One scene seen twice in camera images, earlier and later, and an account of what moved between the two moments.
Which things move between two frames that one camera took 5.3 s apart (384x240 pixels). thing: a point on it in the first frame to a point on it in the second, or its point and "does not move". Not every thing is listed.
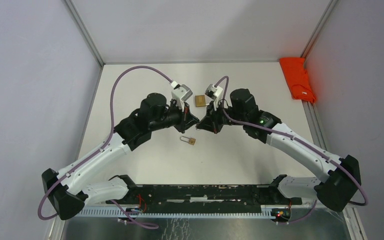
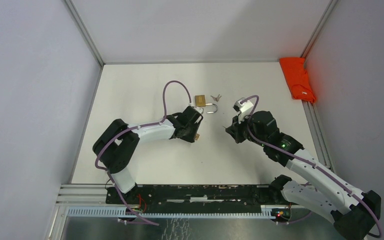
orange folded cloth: x=296 y=74 does not move
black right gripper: x=211 y=118 to x=234 y=129
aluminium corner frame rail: x=322 y=21 does not move
